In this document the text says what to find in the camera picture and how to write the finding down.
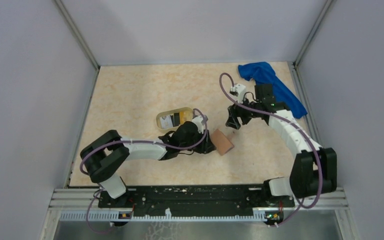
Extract black VIP card in tray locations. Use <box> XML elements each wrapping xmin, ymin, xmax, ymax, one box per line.
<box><xmin>171</xmin><ymin>112</ymin><xmax>181</xmax><ymax>127</ymax></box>

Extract cream plastic tray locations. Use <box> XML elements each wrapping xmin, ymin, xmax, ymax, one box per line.
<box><xmin>155</xmin><ymin>107</ymin><xmax>194</xmax><ymax>133</ymax></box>

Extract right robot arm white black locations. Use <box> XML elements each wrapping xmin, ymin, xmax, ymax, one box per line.
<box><xmin>225</xmin><ymin>83</ymin><xmax>337</xmax><ymax>206</ymax></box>

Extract white black card in tray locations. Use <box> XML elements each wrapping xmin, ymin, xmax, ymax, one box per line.
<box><xmin>159</xmin><ymin>114</ymin><xmax>174</xmax><ymax>130</ymax></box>

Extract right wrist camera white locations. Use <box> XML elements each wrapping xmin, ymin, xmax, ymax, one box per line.
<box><xmin>229</xmin><ymin>83</ymin><xmax>247</xmax><ymax>104</ymax></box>

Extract blue cloth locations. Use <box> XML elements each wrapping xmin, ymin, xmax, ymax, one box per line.
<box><xmin>237</xmin><ymin>61</ymin><xmax>309</xmax><ymax>119</ymax></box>

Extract aluminium frame rail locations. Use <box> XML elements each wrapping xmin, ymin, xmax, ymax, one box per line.
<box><xmin>47</xmin><ymin>187</ymin><xmax>349</xmax><ymax>223</ymax></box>

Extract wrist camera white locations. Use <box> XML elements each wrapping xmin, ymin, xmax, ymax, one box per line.
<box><xmin>229</xmin><ymin>83</ymin><xmax>247</xmax><ymax>104</ymax></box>
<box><xmin>192</xmin><ymin>115</ymin><xmax>207</xmax><ymax>134</ymax></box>

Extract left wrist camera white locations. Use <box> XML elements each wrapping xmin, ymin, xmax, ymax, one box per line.
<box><xmin>192</xmin><ymin>115</ymin><xmax>207</xmax><ymax>134</ymax></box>

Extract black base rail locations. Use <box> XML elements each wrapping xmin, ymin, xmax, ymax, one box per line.
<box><xmin>98</xmin><ymin>184</ymin><xmax>295</xmax><ymax>217</ymax></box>

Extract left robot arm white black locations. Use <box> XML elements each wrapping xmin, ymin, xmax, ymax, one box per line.
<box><xmin>79</xmin><ymin>121</ymin><xmax>216</xmax><ymax>207</ymax></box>

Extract yellow credit cards stack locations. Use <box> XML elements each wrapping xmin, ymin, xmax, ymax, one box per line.
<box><xmin>179</xmin><ymin>110</ymin><xmax>194</xmax><ymax>125</ymax></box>

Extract tan leather card holder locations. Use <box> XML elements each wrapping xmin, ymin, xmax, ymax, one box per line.
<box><xmin>210</xmin><ymin>129</ymin><xmax>235</xmax><ymax>156</ymax></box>

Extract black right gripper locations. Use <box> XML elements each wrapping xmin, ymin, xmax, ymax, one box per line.
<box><xmin>226</xmin><ymin>94</ymin><xmax>262</xmax><ymax>130</ymax></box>

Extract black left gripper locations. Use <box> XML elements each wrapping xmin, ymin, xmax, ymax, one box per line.
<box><xmin>180</xmin><ymin>127</ymin><xmax>217</xmax><ymax>154</ymax></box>

